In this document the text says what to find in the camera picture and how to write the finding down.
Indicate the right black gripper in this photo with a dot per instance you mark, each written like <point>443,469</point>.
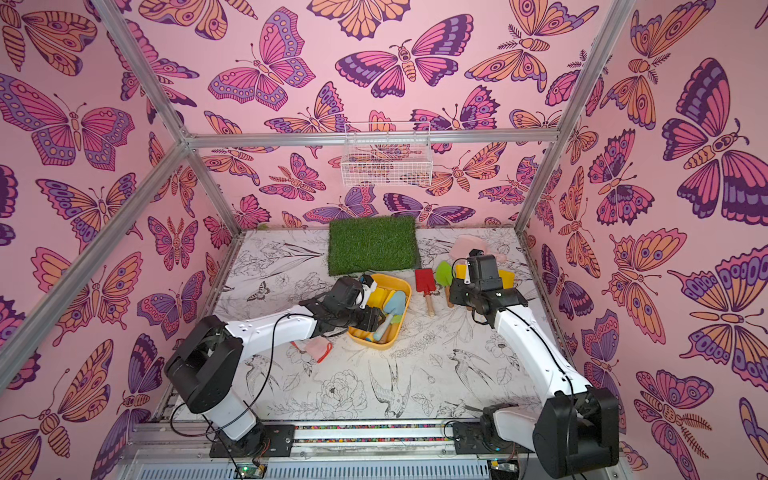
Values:
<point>459,294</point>

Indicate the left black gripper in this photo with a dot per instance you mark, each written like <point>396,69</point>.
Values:
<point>372,318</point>

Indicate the yellow shovel wooden handle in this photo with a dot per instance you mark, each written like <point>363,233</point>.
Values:
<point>460,271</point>

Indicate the green trowel wooden handle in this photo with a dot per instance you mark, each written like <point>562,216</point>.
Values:
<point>444,278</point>

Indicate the yellow plastic storage box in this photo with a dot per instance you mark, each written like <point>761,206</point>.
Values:
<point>364,337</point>

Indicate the blue trowel white handle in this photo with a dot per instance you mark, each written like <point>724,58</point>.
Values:
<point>394,307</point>

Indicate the red shovel wooden handle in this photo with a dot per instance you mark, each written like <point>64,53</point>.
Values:
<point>426,285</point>

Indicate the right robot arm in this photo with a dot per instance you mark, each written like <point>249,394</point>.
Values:
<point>577,427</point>

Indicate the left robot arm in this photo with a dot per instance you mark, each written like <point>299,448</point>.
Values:
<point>203,368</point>

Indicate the red white garden glove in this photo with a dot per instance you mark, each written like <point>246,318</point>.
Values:
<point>317,348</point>

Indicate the pink plastic dustpan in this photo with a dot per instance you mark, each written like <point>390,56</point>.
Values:
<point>464,244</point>

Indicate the artificial grass mat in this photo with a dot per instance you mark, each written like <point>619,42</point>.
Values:
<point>372,244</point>

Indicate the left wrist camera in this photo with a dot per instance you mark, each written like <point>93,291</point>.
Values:
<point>368,287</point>

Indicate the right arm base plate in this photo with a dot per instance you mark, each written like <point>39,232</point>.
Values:
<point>480,436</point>

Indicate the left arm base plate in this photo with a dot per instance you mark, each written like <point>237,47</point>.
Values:
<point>264,440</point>

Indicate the aluminium frame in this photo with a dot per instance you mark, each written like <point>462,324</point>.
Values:
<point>215,67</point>

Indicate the white wire basket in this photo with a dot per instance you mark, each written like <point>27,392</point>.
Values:
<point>387,154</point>

